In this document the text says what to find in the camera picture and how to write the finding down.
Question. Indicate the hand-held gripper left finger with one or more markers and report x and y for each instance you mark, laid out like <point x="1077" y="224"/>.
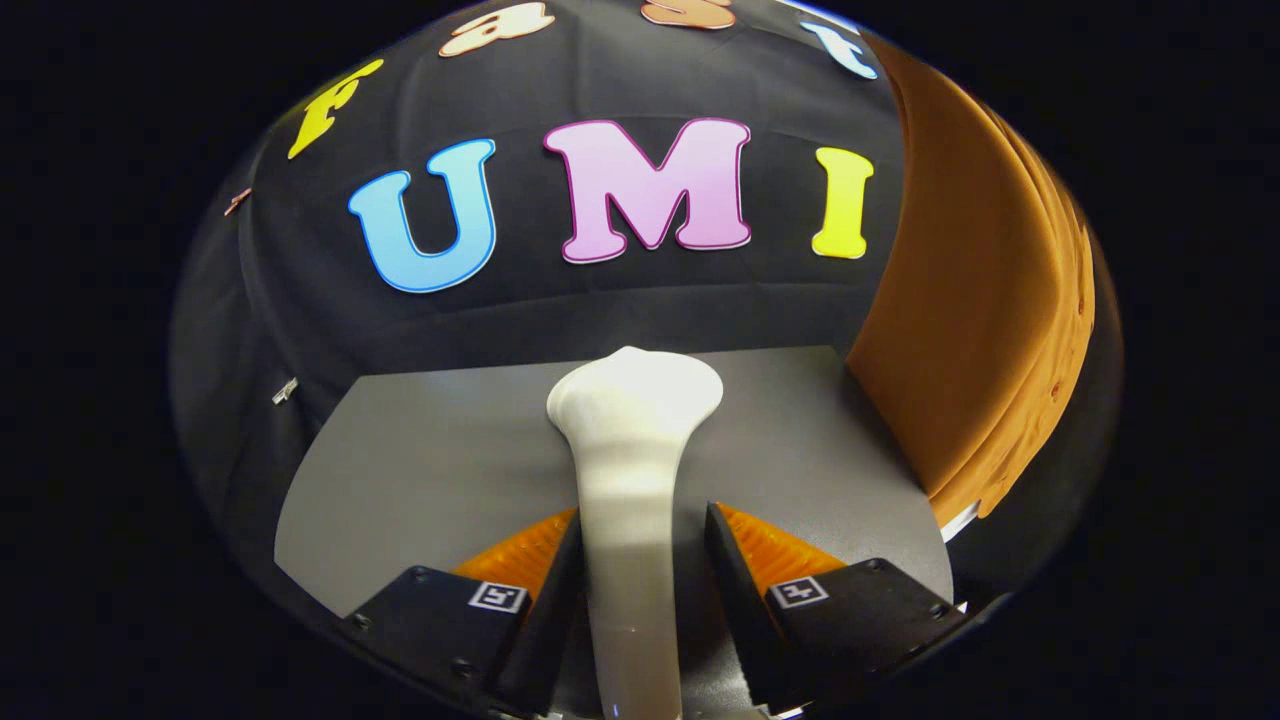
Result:
<point x="555" y="620"/>

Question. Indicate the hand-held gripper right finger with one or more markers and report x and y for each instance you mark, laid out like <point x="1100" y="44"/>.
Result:
<point x="735" y="600"/>

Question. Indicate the white garment steamer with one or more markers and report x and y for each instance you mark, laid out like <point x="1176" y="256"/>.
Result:
<point x="630" y="480"/>

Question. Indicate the orange button shirt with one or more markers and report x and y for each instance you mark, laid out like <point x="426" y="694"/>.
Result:
<point x="970" y="300"/>

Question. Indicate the white inner cloth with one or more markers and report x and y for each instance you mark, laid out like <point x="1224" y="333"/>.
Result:
<point x="960" y="520"/>

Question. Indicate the black backdrop cloth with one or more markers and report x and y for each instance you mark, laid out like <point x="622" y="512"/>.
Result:
<point x="520" y="310"/>

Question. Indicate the small silver clip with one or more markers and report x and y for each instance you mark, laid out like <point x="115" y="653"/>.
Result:
<point x="285" y="390"/>

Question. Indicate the small pink clip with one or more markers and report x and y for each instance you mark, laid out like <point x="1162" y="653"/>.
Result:
<point x="237" y="201"/>

